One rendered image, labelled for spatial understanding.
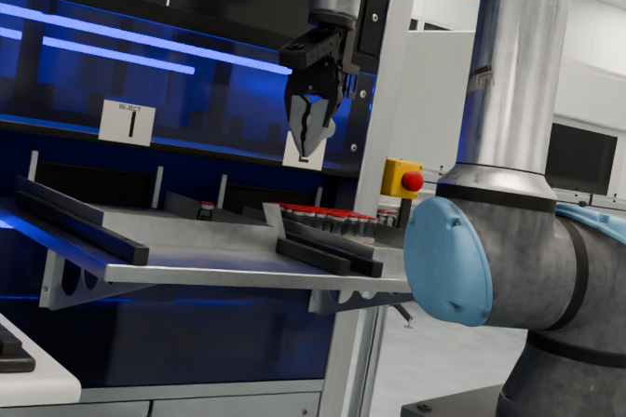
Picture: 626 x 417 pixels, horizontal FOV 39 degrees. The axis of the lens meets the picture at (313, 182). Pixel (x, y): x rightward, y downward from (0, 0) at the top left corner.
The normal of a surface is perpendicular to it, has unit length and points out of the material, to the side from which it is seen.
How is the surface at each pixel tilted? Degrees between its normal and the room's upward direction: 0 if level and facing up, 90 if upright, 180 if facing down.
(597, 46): 90
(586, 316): 122
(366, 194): 90
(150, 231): 90
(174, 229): 90
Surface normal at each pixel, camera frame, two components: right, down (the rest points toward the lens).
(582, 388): -0.18, -0.29
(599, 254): 0.40, -0.42
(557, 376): -0.54, -0.36
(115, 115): 0.59, 0.15
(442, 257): -0.92, 0.00
